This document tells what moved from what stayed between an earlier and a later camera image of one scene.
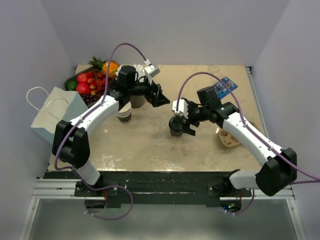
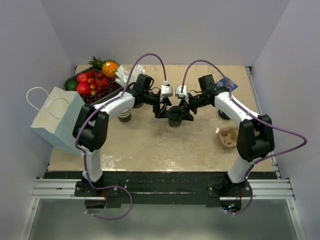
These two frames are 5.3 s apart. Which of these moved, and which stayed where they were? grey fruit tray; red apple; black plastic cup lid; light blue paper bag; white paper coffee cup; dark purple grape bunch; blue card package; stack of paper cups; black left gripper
Moved: black left gripper; white paper coffee cup; black plastic cup lid
Stayed: stack of paper cups; blue card package; light blue paper bag; dark purple grape bunch; grey fruit tray; red apple
